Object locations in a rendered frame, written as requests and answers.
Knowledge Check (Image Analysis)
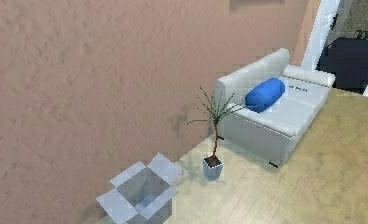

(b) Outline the open grey cardboard box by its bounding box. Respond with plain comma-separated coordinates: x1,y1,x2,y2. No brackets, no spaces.
95,152,184,224

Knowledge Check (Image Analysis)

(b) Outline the blue cushion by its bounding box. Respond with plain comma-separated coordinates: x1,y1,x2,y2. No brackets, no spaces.
244,77,286,114

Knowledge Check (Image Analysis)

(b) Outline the house plant in grey pot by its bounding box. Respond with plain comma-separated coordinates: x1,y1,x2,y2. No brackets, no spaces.
186,86,247,182

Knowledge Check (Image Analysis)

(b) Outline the white room door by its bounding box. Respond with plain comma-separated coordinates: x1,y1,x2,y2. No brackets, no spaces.
300,0,342,72

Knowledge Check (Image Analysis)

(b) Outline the white sofa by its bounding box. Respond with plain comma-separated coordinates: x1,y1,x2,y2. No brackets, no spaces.
214,47,337,168

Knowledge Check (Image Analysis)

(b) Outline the black cabinet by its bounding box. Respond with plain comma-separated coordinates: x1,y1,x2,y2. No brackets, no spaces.
316,36,368,95

